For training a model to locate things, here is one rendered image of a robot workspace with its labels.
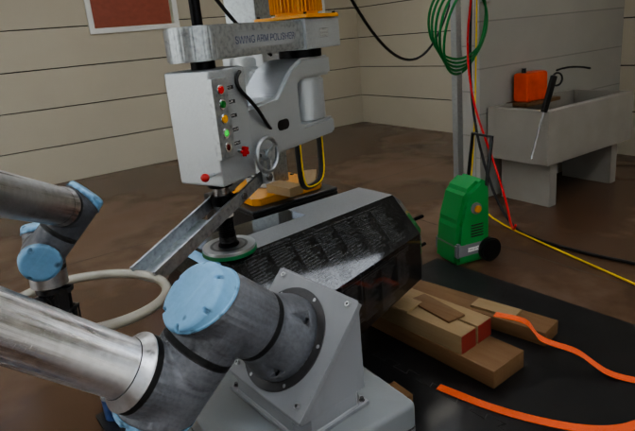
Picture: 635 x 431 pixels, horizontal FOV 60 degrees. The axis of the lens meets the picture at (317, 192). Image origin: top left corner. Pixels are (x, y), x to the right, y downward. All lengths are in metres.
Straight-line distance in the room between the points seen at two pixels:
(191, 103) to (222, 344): 1.15
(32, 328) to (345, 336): 0.56
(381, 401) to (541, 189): 4.05
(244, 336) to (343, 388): 0.25
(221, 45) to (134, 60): 6.32
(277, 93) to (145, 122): 6.10
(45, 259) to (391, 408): 0.83
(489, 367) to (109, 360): 1.99
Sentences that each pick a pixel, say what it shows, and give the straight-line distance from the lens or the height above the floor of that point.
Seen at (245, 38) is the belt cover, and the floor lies 1.63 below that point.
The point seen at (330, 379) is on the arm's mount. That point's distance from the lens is 1.16.
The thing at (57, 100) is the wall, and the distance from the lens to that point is 8.05.
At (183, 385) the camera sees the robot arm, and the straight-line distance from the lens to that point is 1.09.
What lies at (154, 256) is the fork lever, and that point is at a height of 0.92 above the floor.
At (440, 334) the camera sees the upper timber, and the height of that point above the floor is 0.17.
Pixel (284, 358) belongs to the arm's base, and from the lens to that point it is 1.15.
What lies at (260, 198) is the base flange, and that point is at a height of 0.78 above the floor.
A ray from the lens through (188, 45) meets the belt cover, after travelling 1.98.
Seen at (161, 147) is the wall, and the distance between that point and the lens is 8.42.
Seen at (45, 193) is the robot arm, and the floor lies 1.37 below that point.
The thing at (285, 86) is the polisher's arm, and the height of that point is 1.43.
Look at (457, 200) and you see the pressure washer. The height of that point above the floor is 0.45.
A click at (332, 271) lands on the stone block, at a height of 0.66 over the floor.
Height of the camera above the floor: 1.63
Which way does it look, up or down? 16 degrees down
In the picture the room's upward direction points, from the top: 5 degrees counter-clockwise
